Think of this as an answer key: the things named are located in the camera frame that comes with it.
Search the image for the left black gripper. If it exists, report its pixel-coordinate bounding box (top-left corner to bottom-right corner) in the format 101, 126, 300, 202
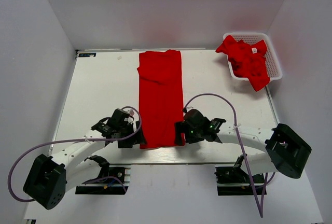
117, 120, 147, 148

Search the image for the red t shirt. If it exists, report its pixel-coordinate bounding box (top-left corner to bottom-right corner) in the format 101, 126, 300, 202
137, 50, 184, 149

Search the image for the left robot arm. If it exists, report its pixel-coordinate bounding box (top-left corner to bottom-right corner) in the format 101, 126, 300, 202
23, 106, 143, 210

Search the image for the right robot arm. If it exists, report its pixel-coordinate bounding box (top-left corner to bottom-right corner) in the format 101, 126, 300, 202
175, 109, 312, 184

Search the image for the red t shirts pile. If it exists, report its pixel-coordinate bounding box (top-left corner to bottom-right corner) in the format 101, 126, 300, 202
215, 35, 270, 92

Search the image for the blue table label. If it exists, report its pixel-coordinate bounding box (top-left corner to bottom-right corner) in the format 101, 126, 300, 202
78, 53, 96, 58

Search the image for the white plastic basket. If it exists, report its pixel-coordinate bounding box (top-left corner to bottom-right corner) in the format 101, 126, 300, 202
223, 32, 283, 82

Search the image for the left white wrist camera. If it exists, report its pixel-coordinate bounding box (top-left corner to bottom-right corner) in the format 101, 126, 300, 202
126, 108, 136, 118

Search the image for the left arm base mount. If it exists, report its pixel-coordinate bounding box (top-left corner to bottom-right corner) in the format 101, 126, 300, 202
75, 165, 131, 195

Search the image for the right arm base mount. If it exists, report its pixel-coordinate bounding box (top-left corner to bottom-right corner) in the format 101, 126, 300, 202
215, 166, 254, 196

